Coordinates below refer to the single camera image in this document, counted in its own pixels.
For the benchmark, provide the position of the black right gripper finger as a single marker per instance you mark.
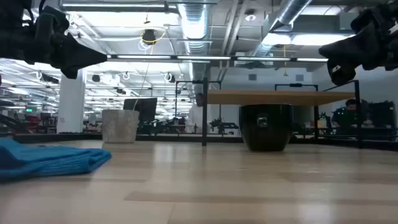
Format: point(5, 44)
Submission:
point(351, 46)

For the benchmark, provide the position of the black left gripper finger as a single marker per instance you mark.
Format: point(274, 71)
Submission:
point(77, 56)

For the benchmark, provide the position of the grey speckled mug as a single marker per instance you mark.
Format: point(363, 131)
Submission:
point(119, 127)

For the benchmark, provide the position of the black glossy mug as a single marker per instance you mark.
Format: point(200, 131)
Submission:
point(280, 130)

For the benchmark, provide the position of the black background robot arm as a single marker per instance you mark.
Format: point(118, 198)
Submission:
point(225, 126)

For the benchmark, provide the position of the wooden shelf with black legs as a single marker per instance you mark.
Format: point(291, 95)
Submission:
point(264, 97)

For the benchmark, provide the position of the white pillar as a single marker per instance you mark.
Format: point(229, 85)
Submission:
point(71, 102)

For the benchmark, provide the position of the person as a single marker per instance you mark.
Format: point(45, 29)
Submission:
point(196, 118)
point(345, 116)

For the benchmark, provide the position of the green exit sign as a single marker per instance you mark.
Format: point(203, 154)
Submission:
point(29, 110)

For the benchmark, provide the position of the black ceiling-hung device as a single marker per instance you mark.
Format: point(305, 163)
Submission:
point(149, 36)

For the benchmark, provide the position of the black equipment rack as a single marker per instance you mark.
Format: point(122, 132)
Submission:
point(382, 118)

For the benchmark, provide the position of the dark background monitor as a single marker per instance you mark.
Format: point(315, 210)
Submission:
point(146, 109)

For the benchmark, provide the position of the blue folded cloth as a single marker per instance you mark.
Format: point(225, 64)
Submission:
point(46, 161)

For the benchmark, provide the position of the long overhead light bar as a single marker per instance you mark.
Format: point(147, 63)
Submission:
point(202, 58)

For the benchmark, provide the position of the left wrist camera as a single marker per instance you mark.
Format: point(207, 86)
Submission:
point(70, 72)

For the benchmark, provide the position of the silver ventilation duct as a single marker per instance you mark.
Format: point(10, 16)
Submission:
point(289, 12)
point(194, 25)

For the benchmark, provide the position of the black rear frame crossbar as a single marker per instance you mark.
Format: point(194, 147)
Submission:
point(77, 137)

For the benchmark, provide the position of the black right frame rails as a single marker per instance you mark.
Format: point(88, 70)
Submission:
point(342, 143)

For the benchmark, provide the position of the black metal frame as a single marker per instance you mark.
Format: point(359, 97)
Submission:
point(186, 81)

